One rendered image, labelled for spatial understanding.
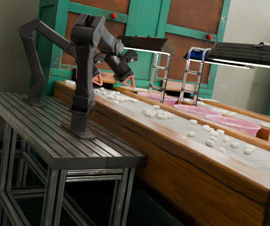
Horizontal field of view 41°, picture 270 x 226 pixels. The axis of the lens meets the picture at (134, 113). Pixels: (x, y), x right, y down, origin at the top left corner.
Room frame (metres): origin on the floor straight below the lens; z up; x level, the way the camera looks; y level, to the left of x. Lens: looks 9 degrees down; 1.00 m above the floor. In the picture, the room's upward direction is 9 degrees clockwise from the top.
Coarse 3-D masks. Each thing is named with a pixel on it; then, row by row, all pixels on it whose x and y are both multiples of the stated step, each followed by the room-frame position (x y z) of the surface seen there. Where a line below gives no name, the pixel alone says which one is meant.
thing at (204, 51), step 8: (192, 48) 2.34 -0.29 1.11; (200, 48) 2.37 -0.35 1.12; (208, 48) 2.22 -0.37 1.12; (200, 64) 2.21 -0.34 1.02; (184, 72) 2.34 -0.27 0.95; (192, 72) 2.27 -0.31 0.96; (200, 72) 2.20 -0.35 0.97; (184, 80) 2.33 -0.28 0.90; (200, 80) 2.20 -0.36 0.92; (184, 88) 2.34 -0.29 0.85
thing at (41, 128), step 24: (0, 96) 1.92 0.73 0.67; (24, 96) 2.06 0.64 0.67; (48, 96) 2.21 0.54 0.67; (24, 120) 1.45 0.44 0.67; (48, 120) 1.53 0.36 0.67; (48, 144) 1.16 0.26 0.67; (72, 144) 1.22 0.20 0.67; (96, 144) 1.26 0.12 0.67; (120, 144) 1.32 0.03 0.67; (72, 168) 1.07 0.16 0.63; (96, 168) 1.11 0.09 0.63
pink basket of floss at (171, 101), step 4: (140, 92) 2.43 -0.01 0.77; (144, 92) 2.47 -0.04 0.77; (144, 96) 2.28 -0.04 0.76; (152, 96) 2.49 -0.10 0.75; (156, 96) 2.50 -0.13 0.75; (164, 96) 2.49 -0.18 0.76; (168, 96) 2.47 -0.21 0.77; (156, 100) 2.25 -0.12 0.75; (164, 100) 2.26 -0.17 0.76; (168, 100) 2.27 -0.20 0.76; (172, 100) 2.28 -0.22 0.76; (176, 100) 2.33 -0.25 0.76; (168, 104) 2.28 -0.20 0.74; (172, 104) 2.32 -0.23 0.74
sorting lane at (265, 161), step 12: (132, 108) 1.82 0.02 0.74; (156, 120) 1.57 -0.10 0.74; (168, 120) 1.63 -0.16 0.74; (180, 120) 1.69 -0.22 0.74; (180, 132) 1.38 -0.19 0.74; (204, 132) 1.47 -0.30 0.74; (204, 144) 1.23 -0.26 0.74; (216, 144) 1.27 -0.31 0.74; (228, 144) 1.30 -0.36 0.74; (240, 144) 1.34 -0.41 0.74; (240, 156) 1.14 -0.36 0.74; (252, 156) 1.17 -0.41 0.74; (264, 156) 1.20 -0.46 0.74; (264, 168) 1.04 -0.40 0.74
